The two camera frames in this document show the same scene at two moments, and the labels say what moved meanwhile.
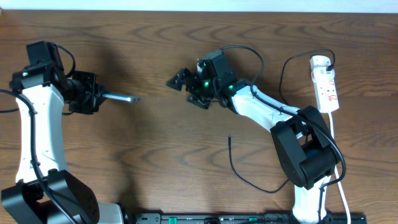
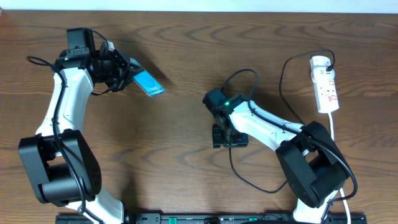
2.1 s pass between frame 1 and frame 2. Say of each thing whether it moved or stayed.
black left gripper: moved
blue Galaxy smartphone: moved
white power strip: stayed
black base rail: stayed
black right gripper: moved
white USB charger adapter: stayed
